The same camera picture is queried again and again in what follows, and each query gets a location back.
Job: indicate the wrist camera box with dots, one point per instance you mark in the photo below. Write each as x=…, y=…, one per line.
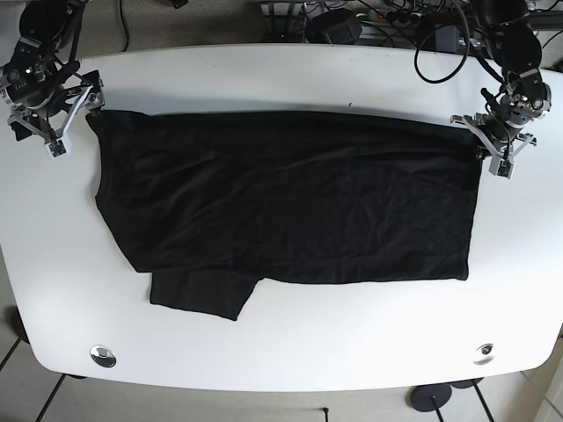
x=55, y=148
x=501, y=167

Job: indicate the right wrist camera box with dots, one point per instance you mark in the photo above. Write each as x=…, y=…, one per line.
x=55, y=148

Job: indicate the table grommet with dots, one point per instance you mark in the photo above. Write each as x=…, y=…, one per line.
x=102, y=356
x=484, y=354

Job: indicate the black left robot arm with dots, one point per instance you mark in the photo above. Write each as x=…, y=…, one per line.
x=523, y=95

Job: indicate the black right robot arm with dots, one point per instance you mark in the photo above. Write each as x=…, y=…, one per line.
x=41, y=83

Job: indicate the left table grommet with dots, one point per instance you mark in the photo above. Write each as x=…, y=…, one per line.
x=102, y=356

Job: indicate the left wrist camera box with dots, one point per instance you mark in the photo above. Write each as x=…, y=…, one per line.
x=501, y=167

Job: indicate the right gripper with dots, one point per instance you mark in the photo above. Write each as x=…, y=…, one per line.
x=52, y=119

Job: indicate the black round stand base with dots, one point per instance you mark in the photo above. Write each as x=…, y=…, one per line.
x=431, y=397

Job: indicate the right table grommet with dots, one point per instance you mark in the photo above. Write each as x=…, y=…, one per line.
x=484, y=354

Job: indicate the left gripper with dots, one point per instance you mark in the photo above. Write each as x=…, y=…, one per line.
x=496, y=137

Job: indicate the black T-shirt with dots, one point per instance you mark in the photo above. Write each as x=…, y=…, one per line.
x=211, y=204

